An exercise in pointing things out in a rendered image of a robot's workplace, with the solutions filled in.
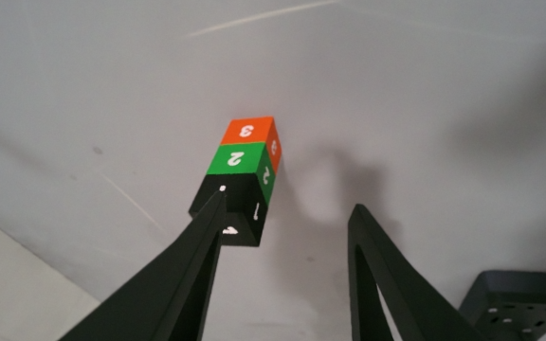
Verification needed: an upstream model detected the orange block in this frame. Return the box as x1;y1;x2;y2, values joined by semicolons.
221;116;282;175

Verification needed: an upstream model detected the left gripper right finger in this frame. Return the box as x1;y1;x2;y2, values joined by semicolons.
348;204;488;341

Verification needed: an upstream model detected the green block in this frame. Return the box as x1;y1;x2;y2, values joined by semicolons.
206;141;276;207

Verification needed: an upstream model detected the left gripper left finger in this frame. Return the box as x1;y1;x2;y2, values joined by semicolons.
57;190;227;341

